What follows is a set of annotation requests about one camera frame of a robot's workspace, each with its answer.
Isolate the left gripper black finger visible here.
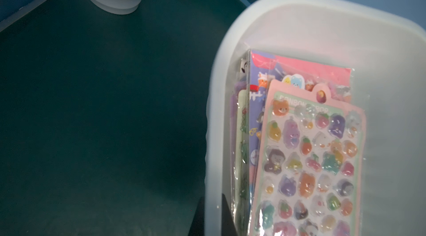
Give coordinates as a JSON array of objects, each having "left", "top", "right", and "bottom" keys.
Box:
[{"left": 221, "top": 194, "right": 237, "bottom": 236}]

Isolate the pink bonbon drop sticker sheet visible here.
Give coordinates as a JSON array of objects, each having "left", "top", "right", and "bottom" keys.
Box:
[{"left": 248, "top": 81, "right": 366, "bottom": 236}]

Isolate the pink blue cat sticker sheet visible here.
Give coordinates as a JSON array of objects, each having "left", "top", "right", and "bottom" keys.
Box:
[{"left": 247, "top": 50, "right": 352, "bottom": 196}]

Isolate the white plastic storage box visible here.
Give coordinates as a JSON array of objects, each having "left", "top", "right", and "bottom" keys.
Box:
[{"left": 204, "top": 0, "right": 426, "bottom": 236}]

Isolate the pale green sticker sheet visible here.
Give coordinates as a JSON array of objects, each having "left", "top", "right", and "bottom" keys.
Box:
[{"left": 234, "top": 90, "right": 249, "bottom": 236}]

